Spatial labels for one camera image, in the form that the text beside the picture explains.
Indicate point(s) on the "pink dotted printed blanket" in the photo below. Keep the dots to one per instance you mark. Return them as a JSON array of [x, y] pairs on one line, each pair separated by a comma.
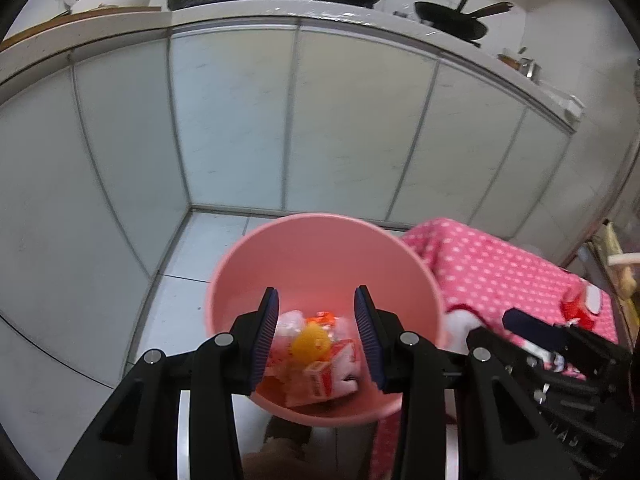
[[475, 260]]

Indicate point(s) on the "yellow wrapper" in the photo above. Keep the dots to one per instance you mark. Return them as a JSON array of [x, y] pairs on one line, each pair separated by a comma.
[[311, 342]]

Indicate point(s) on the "small steel pot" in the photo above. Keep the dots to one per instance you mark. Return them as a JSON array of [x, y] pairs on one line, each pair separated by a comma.
[[520, 64]]

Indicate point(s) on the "orange wrapper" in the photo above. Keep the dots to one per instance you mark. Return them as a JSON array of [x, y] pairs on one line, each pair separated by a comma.
[[322, 320]]

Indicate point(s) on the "red and white carton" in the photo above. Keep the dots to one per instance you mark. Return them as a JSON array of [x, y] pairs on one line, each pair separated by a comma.
[[312, 382]]

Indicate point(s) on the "black wok with spatula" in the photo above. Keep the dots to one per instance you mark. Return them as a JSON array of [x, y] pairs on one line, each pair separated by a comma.
[[452, 19]]

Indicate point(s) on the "white kitchen counter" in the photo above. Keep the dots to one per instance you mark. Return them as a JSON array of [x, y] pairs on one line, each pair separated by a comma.
[[300, 12]]

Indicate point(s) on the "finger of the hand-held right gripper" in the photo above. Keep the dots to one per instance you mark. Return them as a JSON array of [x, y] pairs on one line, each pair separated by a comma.
[[530, 326], [515, 355]]

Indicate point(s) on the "white cabinet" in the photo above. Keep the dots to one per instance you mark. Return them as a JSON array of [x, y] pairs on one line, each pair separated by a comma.
[[225, 120]]

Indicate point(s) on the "wooden cutting board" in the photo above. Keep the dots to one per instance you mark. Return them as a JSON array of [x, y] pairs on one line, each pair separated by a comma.
[[75, 22]]

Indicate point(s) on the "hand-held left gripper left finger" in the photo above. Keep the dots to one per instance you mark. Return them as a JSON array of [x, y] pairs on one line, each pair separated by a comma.
[[265, 340]]

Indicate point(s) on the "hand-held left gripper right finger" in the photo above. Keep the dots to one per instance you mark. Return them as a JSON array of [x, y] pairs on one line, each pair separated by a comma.
[[369, 340]]

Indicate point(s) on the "wooden rolling pin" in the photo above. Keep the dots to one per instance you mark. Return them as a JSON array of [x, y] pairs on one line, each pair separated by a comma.
[[625, 260]]

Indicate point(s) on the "red and white package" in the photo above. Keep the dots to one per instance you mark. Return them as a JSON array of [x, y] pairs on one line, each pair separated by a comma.
[[345, 365]]

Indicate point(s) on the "pink plastic bucket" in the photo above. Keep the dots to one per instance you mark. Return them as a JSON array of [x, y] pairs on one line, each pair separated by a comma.
[[310, 260]]

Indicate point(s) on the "brown object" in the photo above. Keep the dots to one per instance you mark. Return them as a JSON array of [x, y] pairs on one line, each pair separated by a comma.
[[275, 460]]

